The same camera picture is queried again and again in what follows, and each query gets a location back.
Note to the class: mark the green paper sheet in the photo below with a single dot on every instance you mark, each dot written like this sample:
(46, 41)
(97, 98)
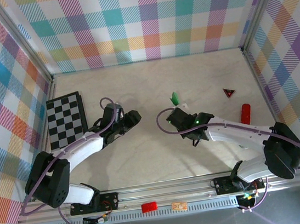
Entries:
(175, 100)

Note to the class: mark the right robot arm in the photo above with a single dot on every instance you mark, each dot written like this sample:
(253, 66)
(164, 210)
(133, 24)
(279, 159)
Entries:
(236, 133)

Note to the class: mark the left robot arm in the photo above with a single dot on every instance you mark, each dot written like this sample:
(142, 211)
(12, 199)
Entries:
(85, 149)

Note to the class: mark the red cylinder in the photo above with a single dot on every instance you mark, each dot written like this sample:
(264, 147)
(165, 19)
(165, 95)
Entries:
(245, 113)

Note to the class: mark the black red triangle piece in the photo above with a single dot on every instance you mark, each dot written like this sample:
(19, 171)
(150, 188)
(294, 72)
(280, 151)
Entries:
(229, 92)

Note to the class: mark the black grey chessboard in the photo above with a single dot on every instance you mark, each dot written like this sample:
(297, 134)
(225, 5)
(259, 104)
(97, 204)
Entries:
(65, 117)

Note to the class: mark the orange paper tag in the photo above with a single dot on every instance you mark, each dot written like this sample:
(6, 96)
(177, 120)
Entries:
(179, 206)

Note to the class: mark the small green yellow connector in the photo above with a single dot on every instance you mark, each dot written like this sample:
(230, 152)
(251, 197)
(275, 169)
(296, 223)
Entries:
(103, 219)
(248, 195)

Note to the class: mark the red plastic block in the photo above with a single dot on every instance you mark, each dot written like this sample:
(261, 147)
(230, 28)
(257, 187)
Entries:
(149, 207)

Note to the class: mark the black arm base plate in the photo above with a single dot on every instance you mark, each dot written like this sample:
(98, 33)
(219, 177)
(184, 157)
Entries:
(110, 201)
(223, 186)

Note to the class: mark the wide aluminium base rail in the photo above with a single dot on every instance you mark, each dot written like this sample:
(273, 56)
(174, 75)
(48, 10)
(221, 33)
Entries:
(177, 192)

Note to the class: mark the aluminium side rail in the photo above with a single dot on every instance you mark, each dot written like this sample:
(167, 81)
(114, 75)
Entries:
(48, 92)
(255, 76)

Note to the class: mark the aluminium frame post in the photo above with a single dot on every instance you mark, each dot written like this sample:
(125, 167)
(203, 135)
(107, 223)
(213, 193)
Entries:
(259, 6)
(26, 44)

